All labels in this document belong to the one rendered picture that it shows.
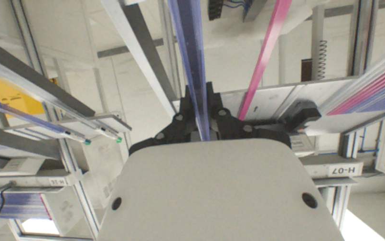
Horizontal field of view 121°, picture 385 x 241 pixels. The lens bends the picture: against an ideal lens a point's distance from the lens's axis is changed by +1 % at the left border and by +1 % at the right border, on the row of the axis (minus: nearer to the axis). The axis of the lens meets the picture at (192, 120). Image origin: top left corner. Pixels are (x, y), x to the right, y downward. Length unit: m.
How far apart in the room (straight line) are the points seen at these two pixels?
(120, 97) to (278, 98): 2.37
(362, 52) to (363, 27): 0.08
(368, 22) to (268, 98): 0.54
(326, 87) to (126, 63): 2.37
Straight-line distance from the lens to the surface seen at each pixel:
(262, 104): 0.37
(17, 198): 1.37
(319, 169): 0.76
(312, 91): 0.40
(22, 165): 1.17
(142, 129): 2.35
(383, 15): 3.28
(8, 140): 0.93
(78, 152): 1.14
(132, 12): 0.23
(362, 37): 0.80
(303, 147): 0.64
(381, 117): 0.72
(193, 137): 0.40
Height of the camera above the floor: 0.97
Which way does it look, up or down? 11 degrees up
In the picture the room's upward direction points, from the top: 173 degrees clockwise
